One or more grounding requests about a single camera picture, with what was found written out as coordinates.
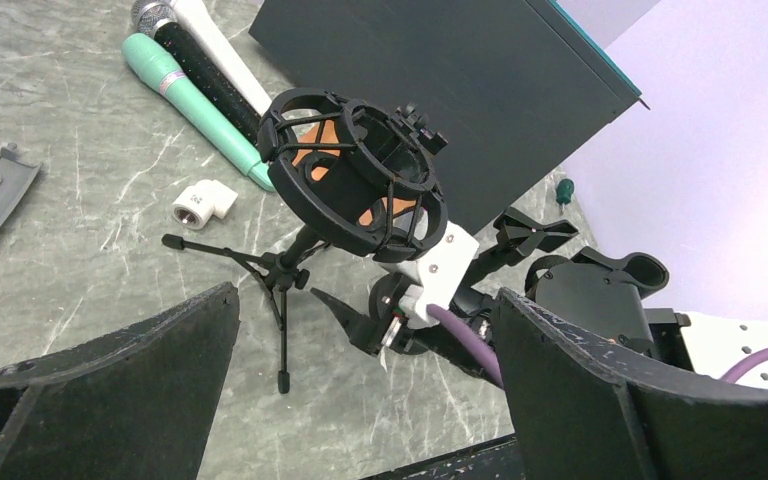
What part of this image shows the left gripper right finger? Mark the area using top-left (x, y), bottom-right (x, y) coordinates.
top-left (492, 288), bottom-right (768, 479)

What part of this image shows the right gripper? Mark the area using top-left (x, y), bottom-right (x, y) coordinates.
top-left (311, 273), bottom-right (495, 381)

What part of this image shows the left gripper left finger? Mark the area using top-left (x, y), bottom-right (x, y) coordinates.
top-left (0, 282), bottom-right (240, 479)

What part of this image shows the black tripod shock-mount stand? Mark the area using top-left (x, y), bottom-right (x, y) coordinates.
top-left (162, 88), bottom-right (448, 394)

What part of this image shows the white microphone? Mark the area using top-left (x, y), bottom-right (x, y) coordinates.
top-left (169, 0), bottom-right (272, 115)

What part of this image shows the mint green microphone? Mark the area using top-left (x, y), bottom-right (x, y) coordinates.
top-left (121, 33), bottom-right (275, 192)

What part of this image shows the black sparkly microphone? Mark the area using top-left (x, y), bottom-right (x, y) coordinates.
top-left (131, 0), bottom-right (260, 146)

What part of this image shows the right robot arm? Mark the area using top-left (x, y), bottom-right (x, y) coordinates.
top-left (312, 262), bottom-right (768, 389)

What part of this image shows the white pvc elbow fitting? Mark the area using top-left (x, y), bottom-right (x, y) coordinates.
top-left (172, 180), bottom-right (238, 230)

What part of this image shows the wooden board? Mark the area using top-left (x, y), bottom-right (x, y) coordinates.
top-left (291, 119), bottom-right (425, 230)

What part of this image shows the black front frame rail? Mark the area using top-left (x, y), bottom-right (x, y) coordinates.
top-left (364, 434), bottom-right (525, 480)

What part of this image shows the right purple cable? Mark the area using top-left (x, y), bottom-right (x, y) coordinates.
top-left (426, 303), bottom-right (768, 391)

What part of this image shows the green-handled screwdriver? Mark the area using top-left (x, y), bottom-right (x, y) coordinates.
top-left (555, 178), bottom-right (575, 213)

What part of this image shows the dark rack network switch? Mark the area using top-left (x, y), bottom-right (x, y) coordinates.
top-left (249, 0), bottom-right (641, 233)

